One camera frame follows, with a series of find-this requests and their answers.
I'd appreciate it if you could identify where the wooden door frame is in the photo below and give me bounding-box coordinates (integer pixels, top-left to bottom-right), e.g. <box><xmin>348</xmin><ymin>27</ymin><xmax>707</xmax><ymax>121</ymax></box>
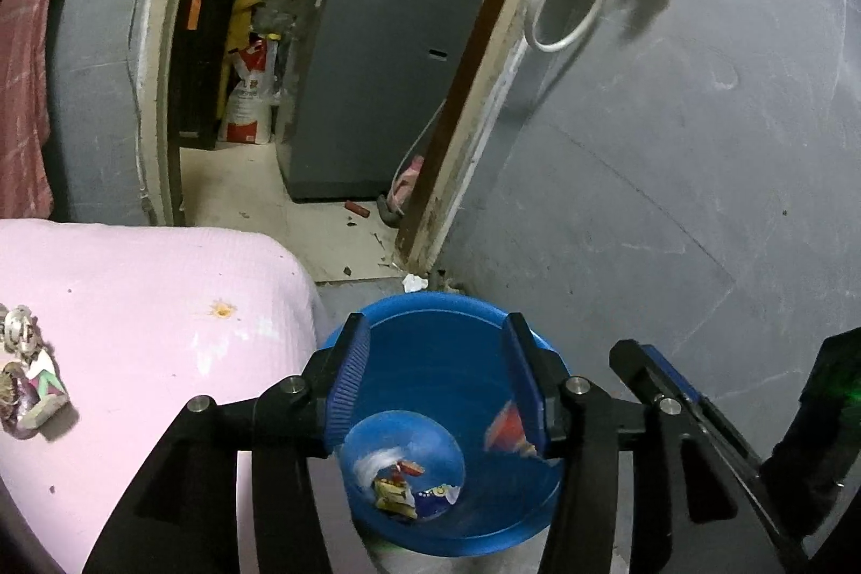
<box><xmin>135</xmin><ymin>0</ymin><xmax>573</xmax><ymax>272</ymax></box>

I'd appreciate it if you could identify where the pile of snack wrappers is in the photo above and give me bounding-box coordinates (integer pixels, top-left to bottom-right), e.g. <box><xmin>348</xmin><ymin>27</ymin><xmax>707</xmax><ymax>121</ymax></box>
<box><xmin>0</xmin><ymin>303</ymin><xmax>72</xmax><ymax>441</ymax></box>

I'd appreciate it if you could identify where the pink checked towel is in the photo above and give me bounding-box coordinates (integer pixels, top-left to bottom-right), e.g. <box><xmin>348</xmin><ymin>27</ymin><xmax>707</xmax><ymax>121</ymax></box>
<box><xmin>0</xmin><ymin>0</ymin><xmax>55</xmax><ymax>222</ymax></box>

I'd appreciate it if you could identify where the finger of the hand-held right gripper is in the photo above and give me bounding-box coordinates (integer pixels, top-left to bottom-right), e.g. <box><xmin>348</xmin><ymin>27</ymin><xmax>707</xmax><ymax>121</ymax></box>
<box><xmin>642</xmin><ymin>344</ymin><xmax>761</xmax><ymax>481</ymax></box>
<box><xmin>609</xmin><ymin>340</ymin><xmax>680</xmax><ymax>401</ymax></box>

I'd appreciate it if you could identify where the yellow snack wrapper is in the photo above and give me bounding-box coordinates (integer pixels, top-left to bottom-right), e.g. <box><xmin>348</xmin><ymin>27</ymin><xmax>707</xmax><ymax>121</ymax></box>
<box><xmin>373</xmin><ymin>476</ymin><xmax>418</xmax><ymax>514</ymax></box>

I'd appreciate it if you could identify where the pink floral blanket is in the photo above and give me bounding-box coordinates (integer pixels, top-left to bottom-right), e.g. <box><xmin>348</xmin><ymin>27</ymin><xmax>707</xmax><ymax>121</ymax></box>
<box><xmin>0</xmin><ymin>219</ymin><xmax>327</xmax><ymax>574</ymax></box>

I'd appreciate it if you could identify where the blue plastic bucket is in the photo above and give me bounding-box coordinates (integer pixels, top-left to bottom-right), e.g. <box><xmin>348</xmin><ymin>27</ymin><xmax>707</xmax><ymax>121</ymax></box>
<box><xmin>315</xmin><ymin>290</ymin><xmax>567</xmax><ymax>559</ymax></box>

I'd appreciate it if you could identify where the blue white snack wrapper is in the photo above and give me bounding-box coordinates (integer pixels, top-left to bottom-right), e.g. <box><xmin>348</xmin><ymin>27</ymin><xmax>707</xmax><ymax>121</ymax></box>
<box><xmin>413</xmin><ymin>483</ymin><xmax>462</xmax><ymax>521</ymax></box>

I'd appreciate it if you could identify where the yellow bag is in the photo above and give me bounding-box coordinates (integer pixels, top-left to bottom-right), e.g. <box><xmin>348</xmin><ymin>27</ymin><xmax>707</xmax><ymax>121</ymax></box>
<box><xmin>229</xmin><ymin>0</ymin><xmax>262</xmax><ymax>52</ymax></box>

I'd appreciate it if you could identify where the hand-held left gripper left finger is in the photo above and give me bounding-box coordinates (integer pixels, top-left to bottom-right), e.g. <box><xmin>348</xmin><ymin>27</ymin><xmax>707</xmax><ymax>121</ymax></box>
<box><xmin>81</xmin><ymin>311</ymin><xmax>372</xmax><ymax>574</ymax></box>

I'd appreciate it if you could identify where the white red sack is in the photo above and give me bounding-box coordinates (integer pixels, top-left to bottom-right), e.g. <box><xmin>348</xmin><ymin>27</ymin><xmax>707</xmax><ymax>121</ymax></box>
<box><xmin>225</xmin><ymin>34</ymin><xmax>278</xmax><ymax>146</ymax></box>

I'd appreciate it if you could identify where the grey washing machine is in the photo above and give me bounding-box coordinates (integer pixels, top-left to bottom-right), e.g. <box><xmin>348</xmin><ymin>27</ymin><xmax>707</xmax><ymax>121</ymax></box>
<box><xmin>276</xmin><ymin>0</ymin><xmax>486</xmax><ymax>204</ymax></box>

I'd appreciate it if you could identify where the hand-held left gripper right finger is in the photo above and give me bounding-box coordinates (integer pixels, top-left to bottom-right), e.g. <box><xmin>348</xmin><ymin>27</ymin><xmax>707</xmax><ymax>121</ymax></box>
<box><xmin>503</xmin><ymin>311</ymin><xmax>804</xmax><ymax>574</ymax></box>

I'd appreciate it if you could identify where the red orange snack wrapper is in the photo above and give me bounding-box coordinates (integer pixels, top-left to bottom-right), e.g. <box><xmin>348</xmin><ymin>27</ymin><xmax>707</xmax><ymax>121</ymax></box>
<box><xmin>483</xmin><ymin>399</ymin><xmax>539</xmax><ymax>459</ymax></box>

